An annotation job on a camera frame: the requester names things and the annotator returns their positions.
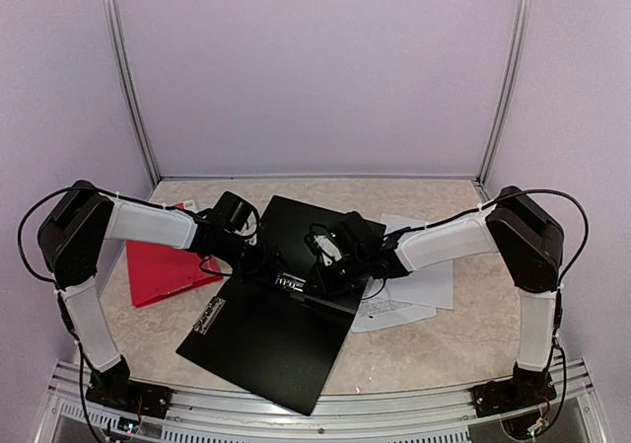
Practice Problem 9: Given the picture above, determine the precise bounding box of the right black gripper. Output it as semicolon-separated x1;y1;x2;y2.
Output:
301;251;369;298

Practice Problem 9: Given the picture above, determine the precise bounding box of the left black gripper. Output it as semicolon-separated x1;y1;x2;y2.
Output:
216;231;291;284

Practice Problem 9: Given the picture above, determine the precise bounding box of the black folder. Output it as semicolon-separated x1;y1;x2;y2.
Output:
176;195;368;415

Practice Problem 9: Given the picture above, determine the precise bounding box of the red folder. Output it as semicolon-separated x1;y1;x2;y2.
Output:
126;210;220;308

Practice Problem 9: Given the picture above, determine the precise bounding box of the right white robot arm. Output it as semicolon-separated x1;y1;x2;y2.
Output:
305;186;565;407

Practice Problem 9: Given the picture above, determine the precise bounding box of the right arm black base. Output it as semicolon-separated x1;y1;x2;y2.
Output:
470;364;557;418

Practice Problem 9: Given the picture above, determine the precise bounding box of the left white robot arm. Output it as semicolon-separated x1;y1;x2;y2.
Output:
36;180;265;408

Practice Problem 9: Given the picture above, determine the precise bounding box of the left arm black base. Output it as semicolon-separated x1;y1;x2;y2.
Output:
86;357;173;419

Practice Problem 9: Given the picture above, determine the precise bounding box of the printed text sheet centre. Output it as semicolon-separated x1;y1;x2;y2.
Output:
351;298;437;333

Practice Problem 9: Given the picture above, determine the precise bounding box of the blank white sheet lower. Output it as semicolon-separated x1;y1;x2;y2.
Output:
379;211;455;311

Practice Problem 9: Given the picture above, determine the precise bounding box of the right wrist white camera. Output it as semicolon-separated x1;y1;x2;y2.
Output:
305;232;343;266

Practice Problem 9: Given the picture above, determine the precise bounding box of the aluminium front rail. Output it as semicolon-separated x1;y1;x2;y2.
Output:
46;358;605;443

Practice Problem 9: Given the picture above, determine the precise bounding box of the left aluminium frame post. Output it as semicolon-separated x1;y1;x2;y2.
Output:
103;0;162;186

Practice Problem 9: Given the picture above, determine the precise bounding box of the aluminium frame post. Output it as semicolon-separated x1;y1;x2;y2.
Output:
475;0;532;189
103;0;162;186

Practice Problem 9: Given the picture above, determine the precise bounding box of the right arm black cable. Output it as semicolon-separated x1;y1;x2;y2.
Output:
305;189;591;417

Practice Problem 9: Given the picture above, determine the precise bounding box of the right aluminium frame post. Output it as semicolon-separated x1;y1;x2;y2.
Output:
475;0;532;189

